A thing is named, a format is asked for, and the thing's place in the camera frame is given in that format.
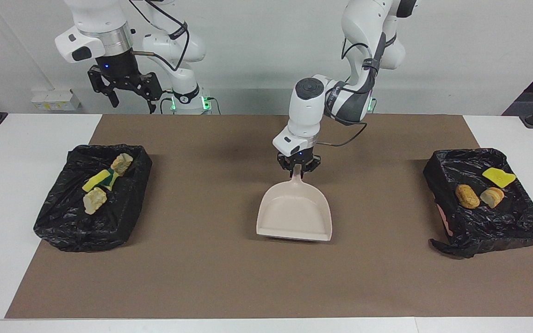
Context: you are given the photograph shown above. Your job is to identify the beige plastic dustpan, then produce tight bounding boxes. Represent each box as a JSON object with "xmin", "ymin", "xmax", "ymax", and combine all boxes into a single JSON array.
[{"xmin": 256, "ymin": 164, "xmax": 333, "ymax": 242}]

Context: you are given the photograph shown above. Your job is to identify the braided pastry piece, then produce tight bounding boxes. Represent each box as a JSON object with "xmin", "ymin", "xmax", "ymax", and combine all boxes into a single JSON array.
[{"xmin": 111, "ymin": 153, "xmax": 134, "ymax": 176}]

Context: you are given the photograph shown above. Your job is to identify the yellow sponge block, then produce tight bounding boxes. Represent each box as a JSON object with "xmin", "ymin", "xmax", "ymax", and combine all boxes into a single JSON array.
[{"xmin": 82, "ymin": 169, "xmax": 111, "ymax": 193}]

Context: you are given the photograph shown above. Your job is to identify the pale bread chunk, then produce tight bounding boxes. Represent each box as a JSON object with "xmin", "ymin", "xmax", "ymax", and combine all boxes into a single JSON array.
[{"xmin": 83, "ymin": 186, "xmax": 108, "ymax": 215}]

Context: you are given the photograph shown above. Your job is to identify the brown bread roll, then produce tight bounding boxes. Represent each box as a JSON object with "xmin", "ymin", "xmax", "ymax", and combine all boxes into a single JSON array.
[{"xmin": 455, "ymin": 184, "xmax": 481, "ymax": 210}]

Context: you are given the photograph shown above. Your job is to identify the orange striped croissant piece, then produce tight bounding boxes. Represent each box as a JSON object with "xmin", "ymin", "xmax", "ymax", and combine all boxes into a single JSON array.
[{"xmin": 479, "ymin": 186, "xmax": 505, "ymax": 209}]

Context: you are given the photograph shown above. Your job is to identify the yellow jagged sponge chunk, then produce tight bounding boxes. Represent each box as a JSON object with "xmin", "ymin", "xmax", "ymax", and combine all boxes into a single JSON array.
[{"xmin": 482, "ymin": 167, "xmax": 517, "ymax": 189}]

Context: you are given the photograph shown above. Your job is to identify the black bag lined pink bin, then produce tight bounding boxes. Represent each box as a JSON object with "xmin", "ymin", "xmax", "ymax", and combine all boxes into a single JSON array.
[{"xmin": 423, "ymin": 148, "xmax": 533, "ymax": 259}]

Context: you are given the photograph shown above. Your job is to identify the white box on table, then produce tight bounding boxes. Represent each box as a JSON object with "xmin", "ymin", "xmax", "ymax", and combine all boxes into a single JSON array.
[{"xmin": 31, "ymin": 89, "xmax": 82, "ymax": 111}]

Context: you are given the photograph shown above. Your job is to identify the brown paper table mat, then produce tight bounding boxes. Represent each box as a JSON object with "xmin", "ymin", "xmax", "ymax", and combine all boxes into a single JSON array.
[{"xmin": 5, "ymin": 113, "xmax": 533, "ymax": 320}]

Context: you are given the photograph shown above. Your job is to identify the black base power cable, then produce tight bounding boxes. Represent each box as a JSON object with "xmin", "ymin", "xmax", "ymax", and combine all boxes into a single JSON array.
[{"xmin": 159, "ymin": 91, "xmax": 175, "ymax": 115}]

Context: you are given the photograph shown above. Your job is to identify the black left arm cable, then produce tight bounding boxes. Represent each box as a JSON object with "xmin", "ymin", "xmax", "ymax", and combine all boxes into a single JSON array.
[{"xmin": 315, "ymin": 31, "xmax": 388, "ymax": 148}]

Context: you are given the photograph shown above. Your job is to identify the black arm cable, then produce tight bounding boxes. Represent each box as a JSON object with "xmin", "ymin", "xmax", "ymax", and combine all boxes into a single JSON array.
[
  {"xmin": 315, "ymin": 31, "xmax": 388, "ymax": 148},
  {"xmin": 128, "ymin": 0, "xmax": 191, "ymax": 73}
]

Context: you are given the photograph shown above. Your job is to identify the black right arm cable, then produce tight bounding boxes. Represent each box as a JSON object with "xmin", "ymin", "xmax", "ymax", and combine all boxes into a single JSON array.
[{"xmin": 128, "ymin": 0, "xmax": 191, "ymax": 73}]

